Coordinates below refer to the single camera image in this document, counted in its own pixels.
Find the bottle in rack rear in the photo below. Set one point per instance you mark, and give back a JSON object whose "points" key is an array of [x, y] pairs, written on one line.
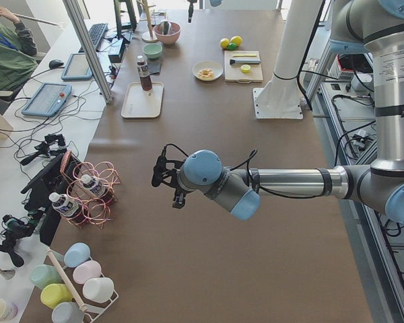
{"points": [[97, 188]]}

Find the yellow cup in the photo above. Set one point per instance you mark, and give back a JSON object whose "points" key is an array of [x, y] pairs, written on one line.
{"points": [[54, 294]]}

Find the aluminium frame post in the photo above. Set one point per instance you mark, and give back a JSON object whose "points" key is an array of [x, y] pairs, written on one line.
{"points": [[75, 15]]}

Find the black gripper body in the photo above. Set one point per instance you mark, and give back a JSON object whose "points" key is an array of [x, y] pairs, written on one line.
{"points": [[178, 200]]}

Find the person in green jacket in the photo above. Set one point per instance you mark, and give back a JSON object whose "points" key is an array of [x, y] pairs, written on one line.
{"points": [[17, 52]]}

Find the blue cup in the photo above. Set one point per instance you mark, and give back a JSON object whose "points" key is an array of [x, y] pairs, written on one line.
{"points": [[77, 254]]}

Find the blue teach pendant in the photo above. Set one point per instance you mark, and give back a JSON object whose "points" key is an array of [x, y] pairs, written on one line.
{"points": [[77, 68], [48, 100]]}

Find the green bowl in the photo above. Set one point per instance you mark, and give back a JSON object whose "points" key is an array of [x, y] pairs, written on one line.
{"points": [[153, 50]]}

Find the steel ice scoop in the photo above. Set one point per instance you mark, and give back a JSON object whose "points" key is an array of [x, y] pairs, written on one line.
{"points": [[164, 27]]}

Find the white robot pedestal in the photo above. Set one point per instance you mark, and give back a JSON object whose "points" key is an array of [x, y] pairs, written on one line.
{"points": [[280, 98]]}

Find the wooden cutting board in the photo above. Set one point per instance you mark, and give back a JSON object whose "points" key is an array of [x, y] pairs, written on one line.
{"points": [[233, 72]]}

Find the yellow plastic knife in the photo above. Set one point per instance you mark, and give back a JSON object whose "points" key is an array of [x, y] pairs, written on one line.
{"points": [[244, 55]]}

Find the yellow lemon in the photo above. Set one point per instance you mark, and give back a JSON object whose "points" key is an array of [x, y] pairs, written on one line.
{"points": [[224, 42], [237, 40]]}

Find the green lime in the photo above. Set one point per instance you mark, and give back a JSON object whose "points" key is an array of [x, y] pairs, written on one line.
{"points": [[232, 46]]}

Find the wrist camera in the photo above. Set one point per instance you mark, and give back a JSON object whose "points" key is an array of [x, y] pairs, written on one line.
{"points": [[165, 171]]}

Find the white cup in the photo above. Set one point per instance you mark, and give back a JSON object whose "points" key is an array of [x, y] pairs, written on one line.
{"points": [[98, 289]]}

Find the white serving tray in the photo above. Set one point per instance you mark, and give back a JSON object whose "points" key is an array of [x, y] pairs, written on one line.
{"points": [[142, 104]]}

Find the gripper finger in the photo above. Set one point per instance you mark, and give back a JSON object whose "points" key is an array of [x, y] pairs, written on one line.
{"points": [[179, 201], [190, 10]]}

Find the black keyboard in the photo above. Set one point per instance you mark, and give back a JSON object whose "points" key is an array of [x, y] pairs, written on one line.
{"points": [[96, 33]]}

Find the blue teach pendant near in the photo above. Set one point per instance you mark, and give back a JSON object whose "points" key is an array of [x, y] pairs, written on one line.
{"points": [[48, 100]]}

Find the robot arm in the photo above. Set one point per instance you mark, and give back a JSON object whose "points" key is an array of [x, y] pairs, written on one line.
{"points": [[213, 3], [357, 27]]}

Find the pink cup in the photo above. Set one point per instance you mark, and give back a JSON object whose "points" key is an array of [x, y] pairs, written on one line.
{"points": [[87, 270]]}

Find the bottle in rack front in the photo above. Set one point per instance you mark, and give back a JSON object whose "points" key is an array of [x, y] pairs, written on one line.
{"points": [[71, 209]]}

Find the grey cloth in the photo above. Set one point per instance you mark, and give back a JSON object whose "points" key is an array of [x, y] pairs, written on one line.
{"points": [[154, 67]]}

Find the black computer mouse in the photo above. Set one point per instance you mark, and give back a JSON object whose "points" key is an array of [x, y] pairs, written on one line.
{"points": [[55, 63]]}

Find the braided donut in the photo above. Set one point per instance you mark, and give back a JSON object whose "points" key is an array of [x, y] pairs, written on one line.
{"points": [[206, 73]]}

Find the grey cup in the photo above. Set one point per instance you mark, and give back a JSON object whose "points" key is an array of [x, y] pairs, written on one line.
{"points": [[67, 312]]}

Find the wooden mug tree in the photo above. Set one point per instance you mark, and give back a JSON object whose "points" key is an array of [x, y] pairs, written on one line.
{"points": [[148, 36]]}

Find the white plate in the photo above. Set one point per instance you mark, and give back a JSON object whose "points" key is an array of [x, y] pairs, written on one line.
{"points": [[216, 67]]}

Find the copper wire bottle rack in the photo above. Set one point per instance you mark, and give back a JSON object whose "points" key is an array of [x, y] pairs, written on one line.
{"points": [[95, 210]]}

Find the half lemon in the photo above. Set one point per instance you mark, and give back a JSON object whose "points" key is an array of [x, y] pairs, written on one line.
{"points": [[245, 68]]}

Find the pink bowl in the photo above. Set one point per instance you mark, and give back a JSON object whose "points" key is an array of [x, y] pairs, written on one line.
{"points": [[171, 37]]}

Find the cream paper cup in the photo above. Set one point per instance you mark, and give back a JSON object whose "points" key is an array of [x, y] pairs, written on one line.
{"points": [[8, 310]]}

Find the dark sauce bottle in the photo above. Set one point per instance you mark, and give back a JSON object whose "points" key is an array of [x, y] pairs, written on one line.
{"points": [[144, 75]]}

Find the green cup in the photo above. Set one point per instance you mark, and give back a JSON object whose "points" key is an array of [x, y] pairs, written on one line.
{"points": [[44, 275]]}

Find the blue teach pendant far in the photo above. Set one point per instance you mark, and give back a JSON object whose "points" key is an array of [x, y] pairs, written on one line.
{"points": [[77, 68]]}

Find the bottle in rack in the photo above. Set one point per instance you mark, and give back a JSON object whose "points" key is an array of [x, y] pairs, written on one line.
{"points": [[97, 188], [71, 209]]}

